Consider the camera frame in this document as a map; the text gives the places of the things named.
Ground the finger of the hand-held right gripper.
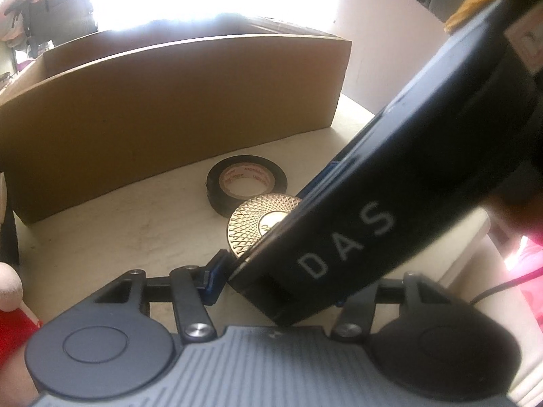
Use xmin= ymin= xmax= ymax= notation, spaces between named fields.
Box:
xmin=228 ymin=236 xmax=315 ymax=328
xmin=298 ymin=158 xmax=360 ymax=208

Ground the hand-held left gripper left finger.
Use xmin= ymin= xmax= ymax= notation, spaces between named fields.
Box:
xmin=94 ymin=250 xmax=234 ymax=345

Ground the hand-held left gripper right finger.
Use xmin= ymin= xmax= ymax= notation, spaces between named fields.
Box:
xmin=333 ymin=271 xmax=471 ymax=343

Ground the gold patterned disc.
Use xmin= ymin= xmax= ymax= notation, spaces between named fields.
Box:
xmin=228 ymin=193 xmax=304 ymax=260

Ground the brown cardboard box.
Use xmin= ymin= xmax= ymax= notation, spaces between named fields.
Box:
xmin=0 ymin=15 xmax=353 ymax=226

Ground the plush doll with red dress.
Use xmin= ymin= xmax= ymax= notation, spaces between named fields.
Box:
xmin=0 ymin=170 xmax=44 ymax=407

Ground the cream desktop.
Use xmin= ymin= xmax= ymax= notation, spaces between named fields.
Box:
xmin=8 ymin=93 xmax=495 ymax=340

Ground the black tape roll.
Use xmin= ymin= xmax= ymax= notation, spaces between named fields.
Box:
xmin=206 ymin=155 xmax=289 ymax=219

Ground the pink floral clothing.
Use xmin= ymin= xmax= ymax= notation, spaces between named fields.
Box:
xmin=501 ymin=229 xmax=543 ymax=336

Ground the black cable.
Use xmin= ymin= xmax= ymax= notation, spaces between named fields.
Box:
xmin=468 ymin=269 xmax=543 ymax=306

